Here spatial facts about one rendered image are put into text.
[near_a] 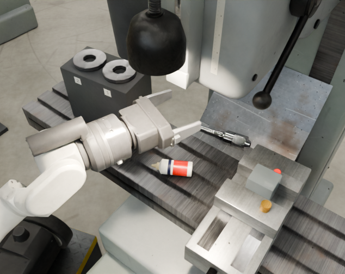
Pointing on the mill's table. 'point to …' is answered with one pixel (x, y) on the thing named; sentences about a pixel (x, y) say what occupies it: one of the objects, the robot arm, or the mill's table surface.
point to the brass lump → (265, 205)
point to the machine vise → (254, 248)
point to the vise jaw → (250, 208)
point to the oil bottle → (174, 167)
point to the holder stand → (102, 83)
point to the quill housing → (241, 42)
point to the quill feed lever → (263, 102)
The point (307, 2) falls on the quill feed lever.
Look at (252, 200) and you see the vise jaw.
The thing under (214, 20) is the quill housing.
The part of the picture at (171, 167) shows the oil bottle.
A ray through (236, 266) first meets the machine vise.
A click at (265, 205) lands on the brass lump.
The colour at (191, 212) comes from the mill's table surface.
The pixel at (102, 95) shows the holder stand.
